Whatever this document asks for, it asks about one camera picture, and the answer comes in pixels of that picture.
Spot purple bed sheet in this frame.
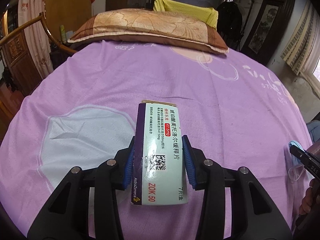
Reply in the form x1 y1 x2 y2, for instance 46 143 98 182
1 41 311 233

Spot red white curtain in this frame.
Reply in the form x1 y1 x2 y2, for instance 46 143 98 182
18 0 53 79

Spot wooden armchair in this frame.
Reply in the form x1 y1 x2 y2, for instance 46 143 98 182
1 12 76 96

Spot blue face mask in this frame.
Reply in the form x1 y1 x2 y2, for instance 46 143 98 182
287 140 305 183

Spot white medicine box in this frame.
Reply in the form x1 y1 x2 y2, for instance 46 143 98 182
131 100 188 206

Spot framed wall painting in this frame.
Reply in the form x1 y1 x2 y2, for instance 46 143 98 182
248 4 278 54

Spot dark coat on rack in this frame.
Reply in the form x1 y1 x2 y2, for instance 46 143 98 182
217 1 242 50

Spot person's right hand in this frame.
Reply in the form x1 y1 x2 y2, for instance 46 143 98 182
299 178 317 215

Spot brown floral pillow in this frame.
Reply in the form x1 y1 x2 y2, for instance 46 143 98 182
68 9 229 54

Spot striped window curtain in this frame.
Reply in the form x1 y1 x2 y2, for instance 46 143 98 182
280 0 319 75

